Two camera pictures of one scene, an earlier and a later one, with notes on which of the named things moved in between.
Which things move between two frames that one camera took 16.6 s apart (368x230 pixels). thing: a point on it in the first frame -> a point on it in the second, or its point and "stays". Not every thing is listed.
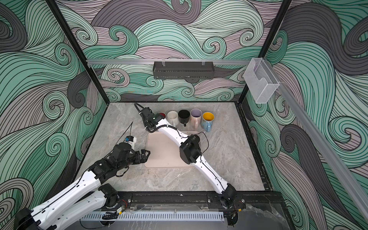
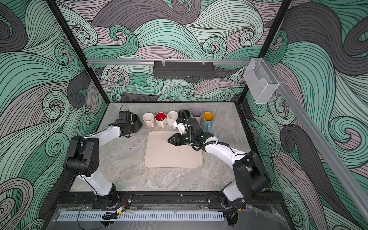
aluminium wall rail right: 343,176 stays
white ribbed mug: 172,118 stays
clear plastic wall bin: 261,81 stays
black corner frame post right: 274,30 stays
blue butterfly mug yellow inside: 207,120 stays
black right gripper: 145,121 -> 178,141
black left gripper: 143,159 -> 135,129
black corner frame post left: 78,50 stays
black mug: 193,139 -> 137,124
